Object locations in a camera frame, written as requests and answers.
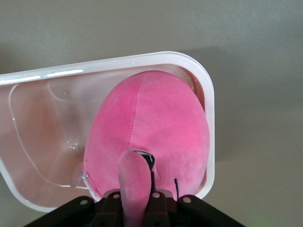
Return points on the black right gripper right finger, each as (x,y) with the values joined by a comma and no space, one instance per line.
(189,212)

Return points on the pink plush toy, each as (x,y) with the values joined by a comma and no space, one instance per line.
(154,118)

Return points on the pink plastic box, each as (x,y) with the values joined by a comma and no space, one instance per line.
(47,118)

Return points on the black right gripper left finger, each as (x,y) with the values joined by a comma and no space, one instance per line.
(106,212)

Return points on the brown table mat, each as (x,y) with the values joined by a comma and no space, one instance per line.
(260,94)

